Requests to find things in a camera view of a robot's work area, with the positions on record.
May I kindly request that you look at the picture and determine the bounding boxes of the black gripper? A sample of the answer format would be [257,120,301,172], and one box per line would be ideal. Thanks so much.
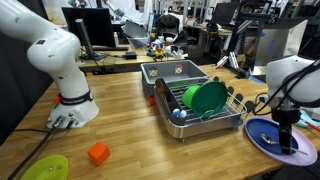
[271,109,301,155]

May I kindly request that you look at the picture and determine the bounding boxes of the silver spoon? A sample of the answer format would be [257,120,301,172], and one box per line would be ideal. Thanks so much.
[260,134,309,155]

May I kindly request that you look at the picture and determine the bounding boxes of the light blue plate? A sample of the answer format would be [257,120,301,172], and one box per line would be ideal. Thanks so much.
[294,118,320,129]

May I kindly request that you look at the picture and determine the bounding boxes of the dark blue plate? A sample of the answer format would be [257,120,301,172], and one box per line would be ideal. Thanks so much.
[248,118,299,156]

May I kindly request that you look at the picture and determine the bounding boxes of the lavender plate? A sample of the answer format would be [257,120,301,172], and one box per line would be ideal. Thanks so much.
[245,116,318,166]

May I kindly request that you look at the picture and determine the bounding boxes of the grey dish rack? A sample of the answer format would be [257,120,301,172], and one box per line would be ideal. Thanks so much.
[154,78,248,140]

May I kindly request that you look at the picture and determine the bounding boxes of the grey plastic bin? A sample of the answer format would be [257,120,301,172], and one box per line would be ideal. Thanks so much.
[140,60,209,97]

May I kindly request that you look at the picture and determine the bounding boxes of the orange block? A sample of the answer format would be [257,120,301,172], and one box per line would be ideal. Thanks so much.
[87,142,110,166]

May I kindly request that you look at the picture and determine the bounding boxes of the black monitor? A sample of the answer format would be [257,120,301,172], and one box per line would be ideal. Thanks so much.
[62,7,116,60]

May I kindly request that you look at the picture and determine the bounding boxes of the lime green bowl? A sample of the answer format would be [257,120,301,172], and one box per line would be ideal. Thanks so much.
[21,155,69,180]

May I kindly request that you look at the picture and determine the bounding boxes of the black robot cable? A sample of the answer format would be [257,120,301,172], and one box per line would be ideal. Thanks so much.
[6,116,76,180]

